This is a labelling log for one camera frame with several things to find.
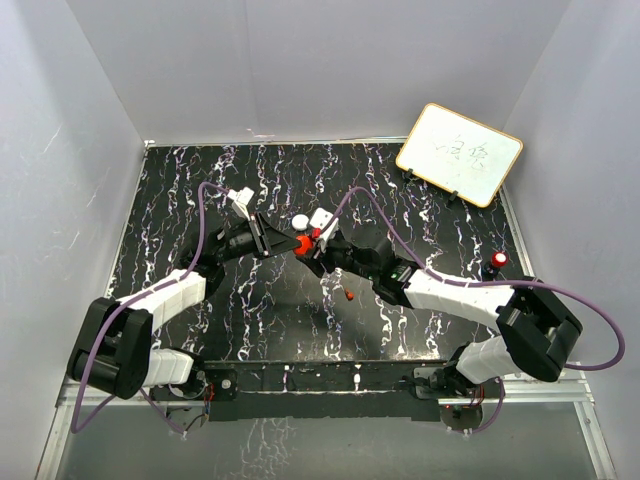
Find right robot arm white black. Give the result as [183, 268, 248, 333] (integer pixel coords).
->
[309, 235, 583, 397]

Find red earbud charging case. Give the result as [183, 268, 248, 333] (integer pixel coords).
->
[293, 235, 315, 256]

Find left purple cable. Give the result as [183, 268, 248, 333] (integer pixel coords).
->
[70, 182, 236, 436]

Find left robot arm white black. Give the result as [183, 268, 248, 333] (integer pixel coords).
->
[66, 214, 301, 399]

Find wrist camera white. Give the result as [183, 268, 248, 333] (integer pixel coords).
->
[309, 208, 338, 251]
[226, 187, 254, 220]

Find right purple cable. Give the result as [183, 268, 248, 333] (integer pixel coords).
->
[332, 186, 626, 434]

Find black front base bar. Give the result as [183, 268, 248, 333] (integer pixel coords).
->
[199, 360, 444, 422]

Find white earbud charging case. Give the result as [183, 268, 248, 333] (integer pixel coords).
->
[291, 214, 310, 232]

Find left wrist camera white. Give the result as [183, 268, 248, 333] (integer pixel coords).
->
[226, 187, 254, 220]

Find purple cable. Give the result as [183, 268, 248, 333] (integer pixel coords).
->
[70, 182, 236, 436]
[332, 186, 626, 434]

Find red emergency stop button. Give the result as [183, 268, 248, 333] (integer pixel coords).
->
[491, 252, 508, 268]

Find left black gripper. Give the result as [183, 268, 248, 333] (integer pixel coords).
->
[215, 213, 302, 265]

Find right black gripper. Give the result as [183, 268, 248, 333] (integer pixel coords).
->
[298, 234, 377, 282]

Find whiteboard with wooden frame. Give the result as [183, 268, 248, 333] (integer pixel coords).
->
[396, 103, 523, 208]

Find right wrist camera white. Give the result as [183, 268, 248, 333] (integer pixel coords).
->
[309, 208, 338, 251]

